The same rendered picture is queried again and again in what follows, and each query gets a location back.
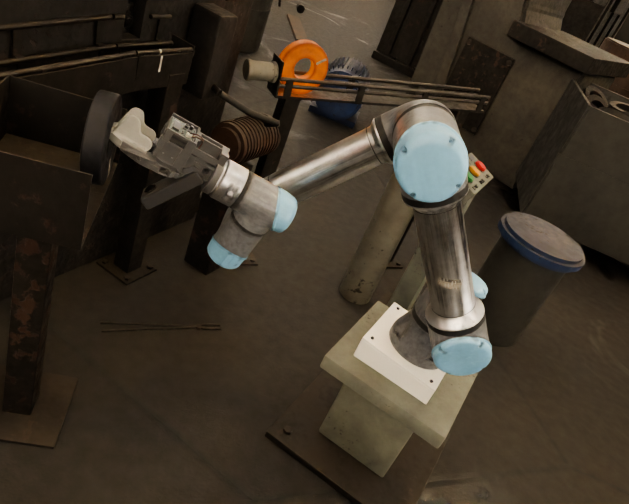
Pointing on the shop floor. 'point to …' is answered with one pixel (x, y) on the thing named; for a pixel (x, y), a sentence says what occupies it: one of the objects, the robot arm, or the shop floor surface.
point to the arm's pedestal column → (354, 445)
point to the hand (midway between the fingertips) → (103, 127)
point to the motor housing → (254, 146)
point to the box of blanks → (593, 173)
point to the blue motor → (347, 114)
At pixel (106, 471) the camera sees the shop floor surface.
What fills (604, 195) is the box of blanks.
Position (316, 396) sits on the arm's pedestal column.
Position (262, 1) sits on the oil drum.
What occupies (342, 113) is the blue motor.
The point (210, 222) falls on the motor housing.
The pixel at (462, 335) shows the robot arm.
